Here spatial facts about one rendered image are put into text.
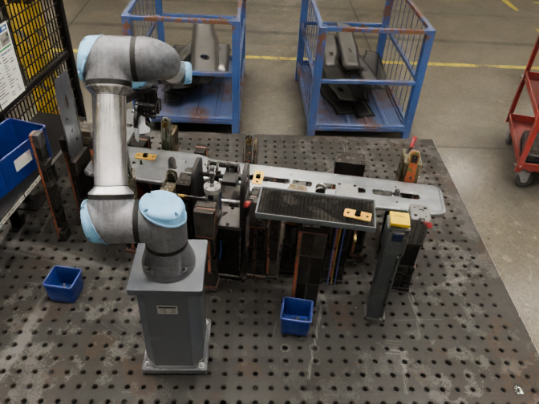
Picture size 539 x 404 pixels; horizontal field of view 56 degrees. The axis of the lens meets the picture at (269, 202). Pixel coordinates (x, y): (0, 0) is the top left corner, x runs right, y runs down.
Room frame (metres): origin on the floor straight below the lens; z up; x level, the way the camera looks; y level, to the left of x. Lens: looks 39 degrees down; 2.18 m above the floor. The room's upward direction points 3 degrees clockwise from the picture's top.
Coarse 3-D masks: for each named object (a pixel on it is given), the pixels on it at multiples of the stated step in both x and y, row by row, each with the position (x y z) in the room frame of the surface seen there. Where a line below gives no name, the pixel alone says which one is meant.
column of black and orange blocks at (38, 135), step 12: (36, 132) 1.51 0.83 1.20; (36, 144) 1.49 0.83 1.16; (36, 156) 1.49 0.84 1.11; (48, 156) 1.52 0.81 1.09; (48, 168) 1.51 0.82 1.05; (48, 180) 1.49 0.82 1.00; (48, 192) 1.49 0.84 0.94; (60, 204) 1.52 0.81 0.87; (60, 216) 1.50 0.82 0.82; (60, 228) 1.51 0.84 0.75
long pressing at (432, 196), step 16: (144, 160) 1.66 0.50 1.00; (160, 160) 1.67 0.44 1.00; (176, 160) 1.68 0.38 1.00; (192, 160) 1.68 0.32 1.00; (144, 176) 1.56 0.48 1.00; (160, 176) 1.56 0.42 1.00; (272, 176) 1.61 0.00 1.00; (288, 176) 1.61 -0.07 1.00; (304, 176) 1.62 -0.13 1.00; (320, 176) 1.63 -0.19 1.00; (336, 176) 1.63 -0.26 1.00; (352, 176) 1.64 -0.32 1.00; (368, 192) 1.54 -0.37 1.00; (400, 192) 1.56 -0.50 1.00; (416, 192) 1.56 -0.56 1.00; (432, 192) 1.57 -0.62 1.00; (384, 208) 1.45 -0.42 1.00; (400, 208) 1.45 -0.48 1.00; (432, 208) 1.47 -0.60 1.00
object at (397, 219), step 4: (392, 212) 1.24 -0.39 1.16; (396, 212) 1.24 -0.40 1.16; (400, 212) 1.24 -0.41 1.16; (404, 212) 1.24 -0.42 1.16; (392, 216) 1.22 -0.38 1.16; (396, 216) 1.22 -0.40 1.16; (400, 216) 1.22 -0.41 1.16; (404, 216) 1.22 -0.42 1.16; (408, 216) 1.22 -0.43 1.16; (392, 220) 1.20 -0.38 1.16; (396, 220) 1.20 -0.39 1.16; (400, 220) 1.20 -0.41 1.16; (404, 220) 1.20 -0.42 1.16; (408, 220) 1.20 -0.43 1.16; (392, 224) 1.19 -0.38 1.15; (396, 224) 1.18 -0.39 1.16; (400, 224) 1.18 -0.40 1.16; (404, 224) 1.18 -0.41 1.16; (408, 224) 1.18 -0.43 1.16
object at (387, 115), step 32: (320, 32) 3.40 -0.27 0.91; (352, 32) 4.34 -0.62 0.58; (384, 32) 3.44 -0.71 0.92; (416, 32) 3.45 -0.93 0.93; (320, 64) 3.40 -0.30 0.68; (352, 64) 3.66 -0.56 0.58; (384, 64) 4.41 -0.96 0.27; (320, 96) 3.94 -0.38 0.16; (352, 96) 3.66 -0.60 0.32; (384, 96) 4.01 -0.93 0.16; (416, 96) 3.46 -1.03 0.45; (320, 128) 3.40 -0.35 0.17; (352, 128) 3.42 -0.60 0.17; (384, 128) 3.45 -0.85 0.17
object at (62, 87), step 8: (64, 72) 1.71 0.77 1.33; (56, 80) 1.65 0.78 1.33; (64, 80) 1.70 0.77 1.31; (56, 88) 1.64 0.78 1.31; (64, 88) 1.69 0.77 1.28; (56, 96) 1.63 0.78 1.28; (64, 96) 1.68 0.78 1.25; (72, 96) 1.73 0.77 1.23; (64, 104) 1.67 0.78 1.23; (72, 104) 1.72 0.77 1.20; (64, 112) 1.65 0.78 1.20; (72, 112) 1.71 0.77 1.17; (64, 120) 1.64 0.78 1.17; (72, 120) 1.70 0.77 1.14; (64, 128) 1.62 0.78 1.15; (72, 128) 1.68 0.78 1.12; (80, 128) 1.73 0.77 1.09; (72, 136) 1.67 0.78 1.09; (80, 136) 1.73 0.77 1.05; (72, 144) 1.66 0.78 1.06; (80, 144) 1.72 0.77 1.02; (72, 152) 1.65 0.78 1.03; (72, 160) 1.63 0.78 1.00
